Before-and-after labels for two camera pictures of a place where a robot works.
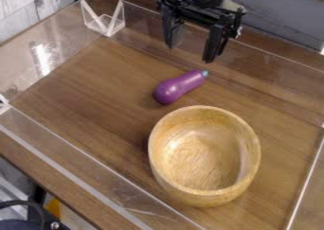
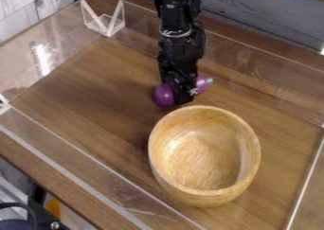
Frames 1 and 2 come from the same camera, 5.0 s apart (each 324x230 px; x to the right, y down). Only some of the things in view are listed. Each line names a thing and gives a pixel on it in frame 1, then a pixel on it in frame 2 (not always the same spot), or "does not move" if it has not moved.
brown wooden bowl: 204,155 does not move
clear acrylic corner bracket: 103,25 does not move
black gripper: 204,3 -> 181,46
